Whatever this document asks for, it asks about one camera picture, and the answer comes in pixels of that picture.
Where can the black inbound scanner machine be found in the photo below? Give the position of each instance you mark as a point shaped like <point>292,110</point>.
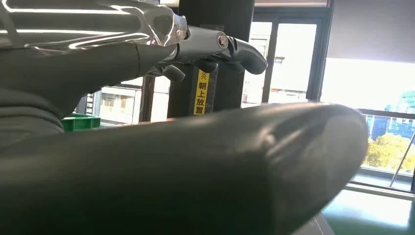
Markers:
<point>227,94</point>

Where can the yellow label sticker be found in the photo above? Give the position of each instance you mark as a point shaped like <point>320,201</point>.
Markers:
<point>201,94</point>

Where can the green plastic crate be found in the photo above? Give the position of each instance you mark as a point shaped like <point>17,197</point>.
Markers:
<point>81,123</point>

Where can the grey roller blind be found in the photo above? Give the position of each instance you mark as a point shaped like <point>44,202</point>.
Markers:
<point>373,29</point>

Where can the thin metal pole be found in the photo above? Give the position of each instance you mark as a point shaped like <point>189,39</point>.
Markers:
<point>402,160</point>

